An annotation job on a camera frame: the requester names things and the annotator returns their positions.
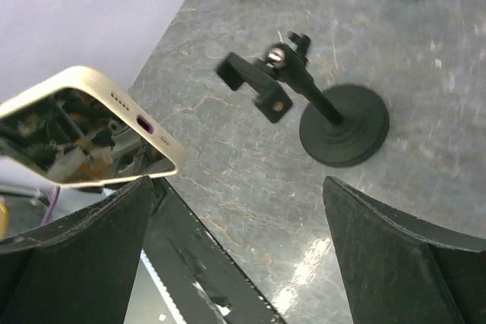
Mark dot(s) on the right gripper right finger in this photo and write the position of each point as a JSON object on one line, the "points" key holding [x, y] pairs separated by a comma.
{"points": [[397, 268]]}

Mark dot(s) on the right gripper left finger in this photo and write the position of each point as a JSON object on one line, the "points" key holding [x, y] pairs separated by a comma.
{"points": [[80, 268]]}

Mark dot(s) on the smartphone with beige case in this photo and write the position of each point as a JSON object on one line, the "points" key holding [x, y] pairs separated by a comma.
{"points": [[79, 129]]}

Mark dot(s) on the black phone stand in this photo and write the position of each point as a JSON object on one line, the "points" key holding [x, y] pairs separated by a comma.
{"points": [[340, 127]]}

